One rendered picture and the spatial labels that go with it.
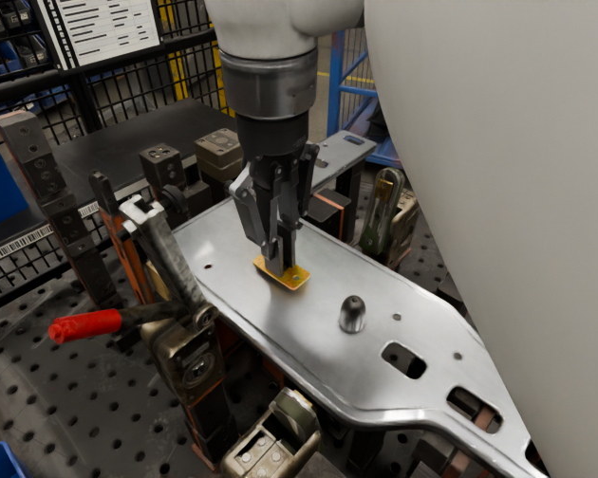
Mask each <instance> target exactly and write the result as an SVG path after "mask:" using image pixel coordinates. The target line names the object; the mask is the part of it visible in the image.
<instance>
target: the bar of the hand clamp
mask: <svg viewBox="0 0 598 478"><path fill-rule="evenodd" d="M160 195H161V198H162V200H163V201H161V202H160V203H159V202H158V201H154V202H152V203H151V204H149V205H148V206H149V208H150V210H149V208H148V207H147V205H146V203H145V201H144V199H143V197H142V196H140V195H139V194H137V195H136V196H134V197H133V198H131V199H130V200H127V201H125V202H124V203H122V204H121V205H119V206H118V209H119V211H120V213H121V215H122V217H123V218H124V220H125V221H124V222H123V223H121V227H122V229H121V230H120V231H118V232H117V233H115V236H116V237H117V238H118V240H119V241H120V242H121V243H124V242H125V241H127V240H128V239H129V238H131V239H132V240H138V241H139V243H140V245H141V247H142V248H143V250H144V252H145V253H146V255H147V257H148V258H149V260H150V261H151V263H152V265H153V266H154V268H155V269H156V271H157V273H158V274H159V276H160V278H161V279H162V281H163V282H164V284H165V285H166V287H167V288H168V290H169V292H170V293H171V295H172V296H173V298H174V300H177V299H179V300H180V301H181V302H182V303H184V305H185V306H186V308H187V310H188V311H189V313H190V315H191V317H193V316H194V315H195V313H196V311H197V310H198V309H199V308H200V307H201V306H202V305H204V304H206V303H208V302H207V300H206V298H205V296H204V294H203V292H202V290H201V288H200V286H199V284H198V282H197V281H196V278H195V276H194V274H193V272H192V270H191V269H190V267H189V265H188V263H187V261H186V259H185V257H184V255H183V253H182V251H181V249H180V247H179V245H178V242H177V240H176V238H175V236H174V234H173V233H172V231H171V229H170V228H169V226H168V224H167V222H166V220H165V218H167V217H168V215H167V212H168V211H169V210H171V211H172V212H174V213H179V214H183V213H184V212H186V211H187V210H188V207H187V206H188V202H187V200H186V198H185V196H184V195H183V193H182V192H181V191H180V190H179V189H178V188H177V187H176V186H171V185H169V184H168V185H166V186H164V187H163V188H161V194H160Z"/></svg>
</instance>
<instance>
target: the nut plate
mask: <svg viewBox="0 0 598 478"><path fill-rule="evenodd" d="M263 258H264V256H262V254H260V255H259V256H257V257H256V258H255V259H253V260H252V263H253V264H254V265H255V266H257V267H259V268H260V269H262V270H263V271H265V272H266V273H268V274H269V275H271V276H272V277H273V278H274V279H276V280H277V281H279V282H280V283H282V284H283V285H285V286H287V287H288V288H290V289H296V288H297V287H299V286H300V285H301V284H302V283H303V282H305V281H306V280H307V279H308V278H309V277H310V273H309V272H308V271H307V270H305V269H303V268H302V267H299V266H298V265H296V266H295V267H293V268H291V267H289V262H288V261H286V260H284V259H283V263H284V275H283V276H282V277H281V278H279V277H277V276H276V275H274V274H273V273H272V272H270V271H269V270H267V269H266V268H265V260H263ZM295 276H298V277H300V279H299V280H293V277H295Z"/></svg>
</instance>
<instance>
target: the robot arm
mask: <svg viewBox="0 0 598 478"><path fill-rule="evenodd" d="M204 2H205V6H206V10H207V12H208V14H209V16H210V19H211V21H212V23H213V25H214V28H215V33H216V37H217V41H218V47H219V51H218V54H219V60H220V62H221V67H222V75H223V82H224V89H225V96H226V102H227V104H228V105H229V106H230V108H231V109H232V110H234V113H235V121H236V129H237V137H238V141H239V143H240V145H241V148H242V150H243V159H242V163H241V169H242V171H243V172H242V173H241V174H240V175H239V177H238V178H237V179H236V181H235V182H233V181H232V180H228V181H227V182H226V183H225V185H224V188H225V190H226V191H227V192H228V193H229V194H230V195H231V196H232V197H233V199H234V203H235V206H236V209H237V212H238V215H239V218H240V221H241V224H242V227H243V230H244V232H245V235H246V238H247V239H249V240H250V241H252V242H253V243H255V244H256V245H258V246H259V247H261V254H262V256H264V259H265V268H266V269H267V270H269V271H270V272H272V273H273V274H274V275H276V276H277V277H279V278H281V277H282V276H283V275H284V263H283V259H284V260H286V261H288V262H289V267H291V268H293V267H295V266H296V264H295V241H296V230H300V229H301V228H302V227H303V223H302V222H300V221H299V218H300V217H301V216H303V217H305V216H306V215H307V214H308V204H309V198H310V191H311V183H312V177H313V170H314V163H315V160H316V158H317V156H318V153H319V150H320V147H319V145H316V144H314V143H312V142H310V141H308V113H309V109H310V107H311V106H312V105H313V104H314V102H315V100H316V84H317V59H318V51H319V50H318V47H317V46H318V37H320V36H325V35H328V34H330V33H333V32H336V31H340V30H345V29H351V28H365V33H366V40H367V48H368V55H369V61H370V65H371V70H372V75H373V79H374V83H375V86H376V89H377V93H378V97H379V101H380V104H381V108H382V111H383V116H384V119H385V122H386V125H387V128H388V131H389V134H390V137H391V139H392V142H393V144H394V147H395V149H396V151H397V154H398V156H399V158H400V161H401V163H402V166H403V168H404V170H405V173H406V175H407V177H408V180H409V182H410V184H411V187H412V189H413V191H414V193H415V196H416V197H417V199H418V202H419V204H420V207H421V210H422V212H423V214H424V217H425V219H426V221H427V224H428V226H429V228H430V230H431V232H432V234H433V236H434V239H435V241H436V243H437V245H438V248H439V251H440V254H441V256H442V258H443V261H444V263H445V264H446V266H447V268H448V270H449V272H450V274H451V276H452V279H453V281H454V283H455V285H456V287H457V289H458V292H459V294H460V296H461V298H462V300H463V301H464V303H465V305H466V307H467V310H468V312H469V314H470V316H471V318H472V320H473V322H474V324H475V326H476V328H477V331H478V333H479V335H480V336H481V338H482V341H483V343H484V345H485V347H486V349H487V351H488V353H489V355H490V357H491V359H492V361H493V363H494V365H495V368H496V369H497V371H498V373H499V375H500V377H501V379H502V381H503V383H504V385H505V387H506V389H507V391H508V393H509V395H510V397H511V399H512V401H513V403H514V405H515V407H516V409H517V411H518V413H519V415H520V417H521V419H522V421H523V423H524V425H525V427H526V429H527V431H528V433H529V435H530V437H531V439H532V441H533V443H534V445H535V447H536V449H537V451H538V453H539V455H540V457H541V459H542V461H543V463H544V465H545V467H546V469H547V471H548V473H549V475H550V477H551V478H598V0H204ZM251 181H252V185H251ZM252 186H253V188H254V190H253V189H252ZM254 191H255V192H256V202H255V199H254V197H253V196H252V195H253V194H254ZM277 202H278V210H279V217H280V219H281V220H282V221H283V222H282V221H280V220H279V219H278V220H277ZM297 202H300V203H301V205H299V204H297Z"/></svg>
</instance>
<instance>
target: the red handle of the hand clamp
mask: <svg viewBox="0 0 598 478"><path fill-rule="evenodd" d="M189 314H190V313H189V311H188V310H187V308H186V306H185V305H184V303H182V302H181V301H180V300H179V299H177V300H172V301H167V302H161V303H150V304H145V305H140V306H134V307H128V308H123V309H115V308H111V309H106V310H101V311H95V312H89V313H83V314H78V315H72V316H66V317H61V318H56V319H55V320H54V321H53V323H52V325H50V326H49V328H48V335H49V337H50V338H51V339H52V340H55V342H56V343H58V344H62V343H67V342H71V341H75V340H83V339H87V338H92V337H96V336H100V335H104V334H109V333H113V332H117V331H119V329H123V328H126V327H131V326H135V325H140V324H145V323H149V322H156V321H161V320H166V319H170V318H174V317H178V316H183V315H189Z"/></svg>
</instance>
